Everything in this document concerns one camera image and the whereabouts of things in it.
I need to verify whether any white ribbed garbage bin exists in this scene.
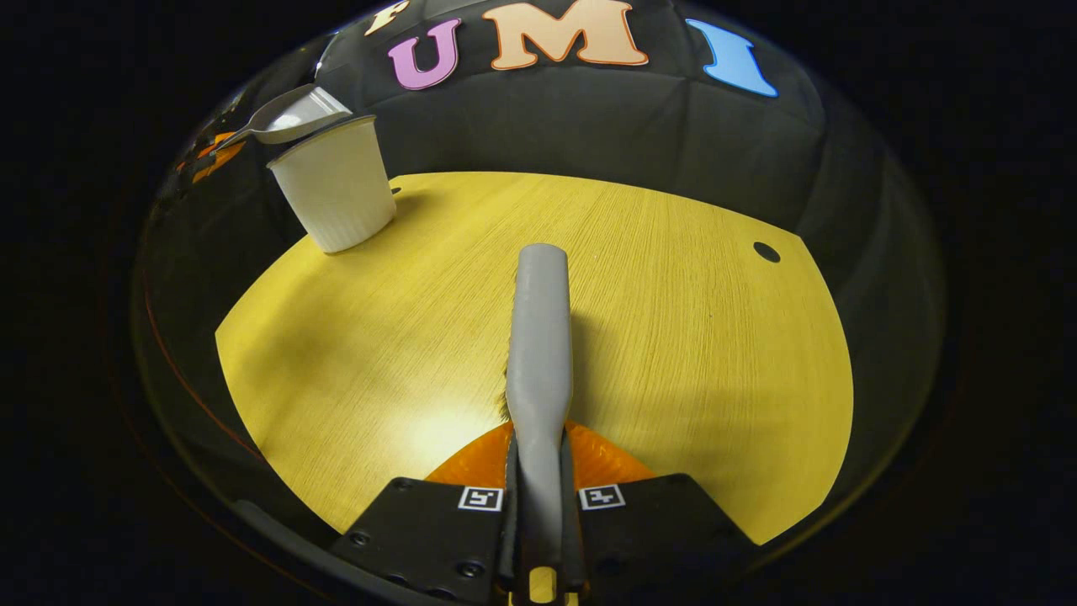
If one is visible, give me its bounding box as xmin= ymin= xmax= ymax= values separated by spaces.
xmin=267 ymin=114 xmax=398 ymax=255

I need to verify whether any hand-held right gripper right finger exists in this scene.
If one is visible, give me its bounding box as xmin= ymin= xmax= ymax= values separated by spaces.
xmin=560 ymin=421 xmax=758 ymax=594

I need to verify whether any grey plastic dustpan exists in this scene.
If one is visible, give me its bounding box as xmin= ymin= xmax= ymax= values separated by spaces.
xmin=210 ymin=83 xmax=354 ymax=157

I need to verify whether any small grey broom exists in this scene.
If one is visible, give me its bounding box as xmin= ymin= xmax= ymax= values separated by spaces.
xmin=503 ymin=243 xmax=575 ymax=590

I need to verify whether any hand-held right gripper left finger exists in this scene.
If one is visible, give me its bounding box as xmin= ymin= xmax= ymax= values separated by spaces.
xmin=330 ymin=421 xmax=516 ymax=605

